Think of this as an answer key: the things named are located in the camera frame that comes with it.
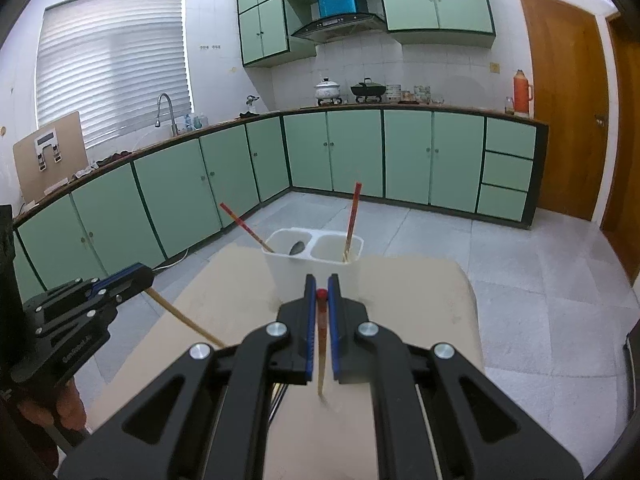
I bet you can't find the gas stove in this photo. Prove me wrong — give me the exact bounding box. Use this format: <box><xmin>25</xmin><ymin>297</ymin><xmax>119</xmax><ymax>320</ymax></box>
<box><xmin>316</xmin><ymin>96</ymin><xmax>386</xmax><ymax>106</ymax></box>

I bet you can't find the green cabinet drawer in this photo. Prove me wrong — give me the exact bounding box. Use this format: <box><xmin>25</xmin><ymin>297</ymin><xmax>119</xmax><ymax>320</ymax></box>
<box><xmin>481</xmin><ymin>151</ymin><xmax>534</xmax><ymax>192</ymax></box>
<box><xmin>485</xmin><ymin>116</ymin><xmax>537</xmax><ymax>160</ymax></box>
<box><xmin>476</xmin><ymin>184</ymin><xmax>528</xmax><ymax>223</ymax></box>

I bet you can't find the white two-compartment utensil holder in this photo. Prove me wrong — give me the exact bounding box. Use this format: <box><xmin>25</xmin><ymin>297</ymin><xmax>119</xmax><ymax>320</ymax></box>
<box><xmin>261</xmin><ymin>228</ymin><xmax>364</xmax><ymax>311</ymax></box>

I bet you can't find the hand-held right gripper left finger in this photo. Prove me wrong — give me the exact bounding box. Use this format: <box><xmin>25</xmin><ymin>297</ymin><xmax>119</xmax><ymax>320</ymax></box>
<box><xmin>59</xmin><ymin>274</ymin><xmax>318</xmax><ymax>480</ymax></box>

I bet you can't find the plain wooden chopstick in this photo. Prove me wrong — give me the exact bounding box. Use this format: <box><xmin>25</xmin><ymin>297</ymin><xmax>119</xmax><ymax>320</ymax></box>
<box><xmin>145</xmin><ymin>287</ymin><xmax>227</xmax><ymax>349</ymax></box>

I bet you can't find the white floor cable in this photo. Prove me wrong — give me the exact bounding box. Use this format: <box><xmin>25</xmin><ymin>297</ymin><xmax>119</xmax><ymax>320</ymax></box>
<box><xmin>152</xmin><ymin>247</ymin><xmax>194</xmax><ymax>271</ymax></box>

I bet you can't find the orange thermos flask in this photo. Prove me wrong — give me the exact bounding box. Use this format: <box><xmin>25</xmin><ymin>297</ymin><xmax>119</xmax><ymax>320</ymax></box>
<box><xmin>513</xmin><ymin>69</ymin><xmax>535</xmax><ymax>114</ymax></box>

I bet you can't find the red-tipped wooden chopstick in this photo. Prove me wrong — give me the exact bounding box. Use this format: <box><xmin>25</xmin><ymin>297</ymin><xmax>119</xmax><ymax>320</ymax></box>
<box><xmin>220</xmin><ymin>203</ymin><xmax>275</xmax><ymax>254</ymax></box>
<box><xmin>316</xmin><ymin>288</ymin><xmax>330</xmax><ymax>403</ymax></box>
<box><xmin>342</xmin><ymin>182</ymin><xmax>363</xmax><ymax>262</ymax></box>

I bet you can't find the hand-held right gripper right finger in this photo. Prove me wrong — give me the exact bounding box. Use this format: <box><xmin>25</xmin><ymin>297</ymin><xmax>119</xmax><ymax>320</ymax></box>
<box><xmin>327</xmin><ymin>274</ymin><xmax>585</xmax><ymax>480</ymax></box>

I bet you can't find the dark cloth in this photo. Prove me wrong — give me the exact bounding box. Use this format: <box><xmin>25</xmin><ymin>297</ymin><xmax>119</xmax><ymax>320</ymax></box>
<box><xmin>95</xmin><ymin>149</ymin><xmax>132</xmax><ymax>166</ymax></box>

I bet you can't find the black wok with lid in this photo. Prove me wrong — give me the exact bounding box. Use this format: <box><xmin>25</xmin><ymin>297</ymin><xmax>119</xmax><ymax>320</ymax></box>
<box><xmin>350</xmin><ymin>78</ymin><xmax>387</xmax><ymax>99</ymax></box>

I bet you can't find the blue wrapped hood chimney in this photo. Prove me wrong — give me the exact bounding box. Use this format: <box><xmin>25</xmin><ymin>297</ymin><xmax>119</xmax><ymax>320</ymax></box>
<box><xmin>317</xmin><ymin>0</ymin><xmax>358</xmax><ymax>20</ymax></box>

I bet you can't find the brown board with clips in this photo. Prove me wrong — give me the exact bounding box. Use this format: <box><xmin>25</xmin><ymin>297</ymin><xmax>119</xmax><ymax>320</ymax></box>
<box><xmin>12</xmin><ymin>111</ymin><xmax>90</xmax><ymax>203</ymax></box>

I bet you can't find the bunch of mixed chopsticks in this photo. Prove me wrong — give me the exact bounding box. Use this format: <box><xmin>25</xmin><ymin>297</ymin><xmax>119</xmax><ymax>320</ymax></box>
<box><xmin>270</xmin><ymin>384</ymin><xmax>288</xmax><ymax>424</ymax></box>

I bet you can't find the brown wooden door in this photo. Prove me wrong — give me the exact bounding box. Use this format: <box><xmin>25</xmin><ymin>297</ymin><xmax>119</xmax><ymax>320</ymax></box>
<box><xmin>600</xmin><ymin>10</ymin><xmax>640</xmax><ymax>286</ymax></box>
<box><xmin>517</xmin><ymin>0</ymin><xmax>610</xmax><ymax>222</ymax></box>

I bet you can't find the person's left hand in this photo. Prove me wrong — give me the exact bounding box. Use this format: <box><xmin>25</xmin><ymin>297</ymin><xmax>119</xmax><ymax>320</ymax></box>
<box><xmin>17</xmin><ymin>377</ymin><xmax>90</xmax><ymax>434</ymax></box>

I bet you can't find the green base cabinet run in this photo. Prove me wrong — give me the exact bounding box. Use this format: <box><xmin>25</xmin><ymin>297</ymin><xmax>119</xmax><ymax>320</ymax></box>
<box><xmin>14</xmin><ymin>106</ymin><xmax>550</xmax><ymax>311</ymax></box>

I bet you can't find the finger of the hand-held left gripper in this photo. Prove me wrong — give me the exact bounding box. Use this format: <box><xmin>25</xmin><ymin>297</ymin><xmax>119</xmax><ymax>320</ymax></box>
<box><xmin>35</xmin><ymin>273</ymin><xmax>155</xmax><ymax>339</ymax></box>
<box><xmin>22</xmin><ymin>262</ymin><xmax>151</xmax><ymax>319</ymax></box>

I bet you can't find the metal kitchen faucet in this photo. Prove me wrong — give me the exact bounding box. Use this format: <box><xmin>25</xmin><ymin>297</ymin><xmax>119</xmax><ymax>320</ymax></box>
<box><xmin>155</xmin><ymin>93</ymin><xmax>179</xmax><ymax>137</ymax></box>

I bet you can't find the black range hood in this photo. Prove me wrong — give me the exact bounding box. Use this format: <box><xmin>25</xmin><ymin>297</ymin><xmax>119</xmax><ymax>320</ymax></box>
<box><xmin>291</xmin><ymin>12</ymin><xmax>386</xmax><ymax>44</ymax></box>

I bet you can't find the white cooking pot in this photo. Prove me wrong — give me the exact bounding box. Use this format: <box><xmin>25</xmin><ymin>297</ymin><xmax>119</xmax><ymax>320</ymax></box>
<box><xmin>314</xmin><ymin>78</ymin><xmax>343</xmax><ymax>101</ymax></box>

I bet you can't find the white window blind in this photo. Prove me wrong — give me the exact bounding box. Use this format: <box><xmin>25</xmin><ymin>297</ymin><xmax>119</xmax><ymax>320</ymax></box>
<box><xmin>36</xmin><ymin>0</ymin><xmax>193</xmax><ymax>150</ymax></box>

